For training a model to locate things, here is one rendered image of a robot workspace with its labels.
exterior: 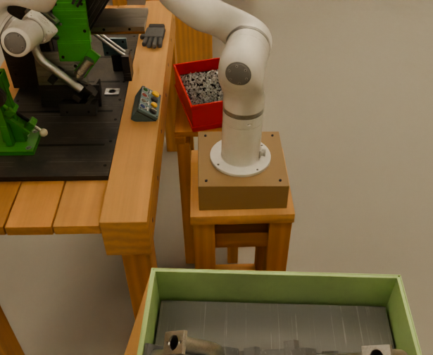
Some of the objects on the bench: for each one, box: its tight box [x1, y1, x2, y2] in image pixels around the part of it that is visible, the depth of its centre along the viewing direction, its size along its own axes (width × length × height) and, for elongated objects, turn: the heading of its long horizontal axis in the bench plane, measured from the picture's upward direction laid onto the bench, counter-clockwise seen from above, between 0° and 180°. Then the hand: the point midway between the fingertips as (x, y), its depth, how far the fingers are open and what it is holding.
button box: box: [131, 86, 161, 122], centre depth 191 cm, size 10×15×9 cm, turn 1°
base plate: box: [0, 34, 139, 182], centre depth 207 cm, size 42×110×2 cm, turn 1°
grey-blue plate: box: [102, 37, 128, 71], centre depth 208 cm, size 10×2×14 cm, turn 91°
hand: (46, 21), depth 175 cm, fingers closed on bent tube, 3 cm apart
